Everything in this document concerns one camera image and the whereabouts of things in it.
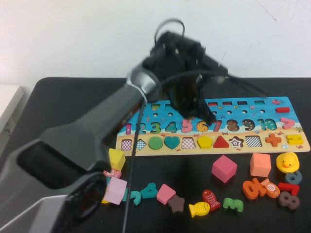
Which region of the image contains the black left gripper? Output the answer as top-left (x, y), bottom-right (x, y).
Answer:
top-left (169, 71), bottom-right (218, 127)

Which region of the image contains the yellow pentagon piece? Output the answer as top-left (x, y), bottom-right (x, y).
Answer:
top-left (196, 135), bottom-right (213, 150)

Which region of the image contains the pink number five piece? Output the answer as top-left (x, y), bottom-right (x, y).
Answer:
top-left (181, 118), bottom-right (193, 133)

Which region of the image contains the red triangle piece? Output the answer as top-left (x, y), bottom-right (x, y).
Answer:
top-left (212, 135), bottom-right (230, 149)

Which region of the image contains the teal heart piece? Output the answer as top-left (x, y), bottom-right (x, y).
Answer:
top-left (163, 135), bottom-right (181, 150)

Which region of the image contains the colourful wooden puzzle board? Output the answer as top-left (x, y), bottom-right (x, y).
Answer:
top-left (115, 96), bottom-right (311, 156)

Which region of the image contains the green circle piece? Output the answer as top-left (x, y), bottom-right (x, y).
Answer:
top-left (148, 136), bottom-right (164, 150)

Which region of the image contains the orange plus sign piece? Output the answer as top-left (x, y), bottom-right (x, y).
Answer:
top-left (264, 133), bottom-right (282, 148)

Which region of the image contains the pink trapezoid piece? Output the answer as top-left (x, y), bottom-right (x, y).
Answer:
top-left (156, 183), bottom-right (176, 205)

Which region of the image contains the pink greater-than sign piece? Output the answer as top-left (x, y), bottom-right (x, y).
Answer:
top-left (279, 117), bottom-right (296, 130)

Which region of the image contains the teal number four piece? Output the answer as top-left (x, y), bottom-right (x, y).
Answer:
top-left (140, 183), bottom-right (158, 200)

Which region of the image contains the brown star piece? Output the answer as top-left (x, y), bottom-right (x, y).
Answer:
top-left (168, 195), bottom-right (186, 214)

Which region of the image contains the orange number ten piece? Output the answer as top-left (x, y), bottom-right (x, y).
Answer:
top-left (242, 178), bottom-right (267, 200)

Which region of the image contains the green number three piece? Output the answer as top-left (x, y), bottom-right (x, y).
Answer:
top-left (223, 198), bottom-right (244, 212)

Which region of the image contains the yellow equals sign piece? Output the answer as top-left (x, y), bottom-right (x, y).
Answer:
top-left (285, 134), bottom-right (303, 145)

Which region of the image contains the teal number two piece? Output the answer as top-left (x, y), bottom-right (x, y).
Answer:
top-left (122, 187), bottom-right (142, 205)

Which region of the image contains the grey-blue number nine piece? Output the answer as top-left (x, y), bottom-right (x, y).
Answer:
top-left (284, 170), bottom-right (303, 185)

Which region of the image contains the red number seven piece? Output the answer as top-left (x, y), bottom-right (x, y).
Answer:
top-left (278, 182), bottom-right (300, 196)

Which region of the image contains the brown number eight piece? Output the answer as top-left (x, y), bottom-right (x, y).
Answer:
top-left (278, 191), bottom-right (300, 210)

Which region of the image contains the magenta cube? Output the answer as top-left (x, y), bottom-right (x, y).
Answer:
top-left (211, 155), bottom-right (238, 184)

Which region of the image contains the white zip tie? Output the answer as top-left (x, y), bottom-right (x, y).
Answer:
top-left (125, 79), bottom-right (149, 104)

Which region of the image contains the salmon cube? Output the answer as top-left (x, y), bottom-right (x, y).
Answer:
top-left (250, 153), bottom-right (272, 178)

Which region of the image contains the red wooden fish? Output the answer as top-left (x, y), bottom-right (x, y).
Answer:
top-left (202, 189), bottom-right (221, 212)

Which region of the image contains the yellow wooden fish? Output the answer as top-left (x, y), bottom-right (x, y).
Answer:
top-left (189, 201), bottom-right (211, 218)

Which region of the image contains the yellow cube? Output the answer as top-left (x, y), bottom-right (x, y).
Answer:
top-left (107, 148), bottom-right (126, 171)

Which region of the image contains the yellow rubber duck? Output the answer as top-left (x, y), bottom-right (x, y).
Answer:
top-left (276, 152), bottom-right (300, 174)

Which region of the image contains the orange wooden fish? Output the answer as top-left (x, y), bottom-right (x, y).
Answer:
top-left (260, 178), bottom-right (281, 199)

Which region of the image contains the pink wooden fish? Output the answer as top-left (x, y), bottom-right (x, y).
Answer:
top-left (103, 169), bottom-right (122, 179)

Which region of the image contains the light pink cube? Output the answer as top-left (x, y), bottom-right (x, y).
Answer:
top-left (104, 177), bottom-right (128, 205)

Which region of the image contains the white side furniture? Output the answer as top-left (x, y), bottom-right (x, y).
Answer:
top-left (0, 84), bottom-right (25, 156)

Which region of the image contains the black cable loop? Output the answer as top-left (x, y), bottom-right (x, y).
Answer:
top-left (155, 18), bottom-right (186, 37)

